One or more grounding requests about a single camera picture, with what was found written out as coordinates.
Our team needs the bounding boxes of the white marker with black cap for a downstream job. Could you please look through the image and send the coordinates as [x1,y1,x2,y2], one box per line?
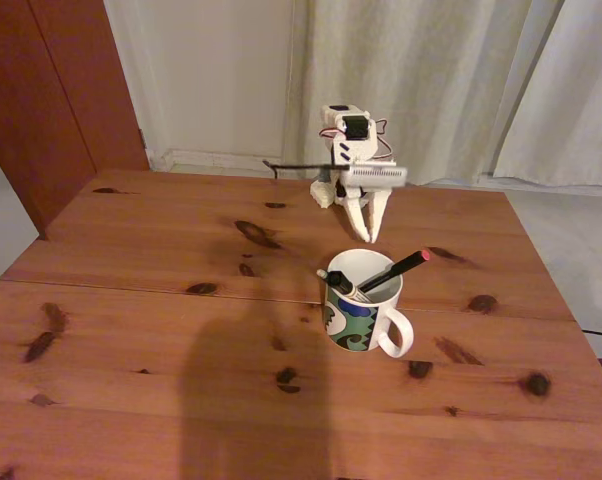
[327,269,377,304]

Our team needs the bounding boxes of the white mug with green-blue pattern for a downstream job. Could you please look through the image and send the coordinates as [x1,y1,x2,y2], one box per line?
[323,248,415,360]

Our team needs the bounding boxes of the silver white camera box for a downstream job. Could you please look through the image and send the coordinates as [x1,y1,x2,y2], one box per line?
[341,163,410,190]

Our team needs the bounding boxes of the black camera cable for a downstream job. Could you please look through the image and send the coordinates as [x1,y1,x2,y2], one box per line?
[262,158,353,179]

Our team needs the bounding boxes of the narrow white curtain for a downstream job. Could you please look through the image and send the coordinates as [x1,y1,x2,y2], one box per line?
[493,0,602,190]

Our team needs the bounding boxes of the wide white curtain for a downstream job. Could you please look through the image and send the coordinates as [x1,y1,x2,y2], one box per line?
[290,0,567,187]

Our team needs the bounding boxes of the brown wooden cabinet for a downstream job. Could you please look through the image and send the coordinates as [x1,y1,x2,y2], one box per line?
[0,0,151,242]

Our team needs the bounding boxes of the black pen with red end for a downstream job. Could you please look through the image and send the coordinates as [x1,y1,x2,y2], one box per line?
[356,248,432,295]

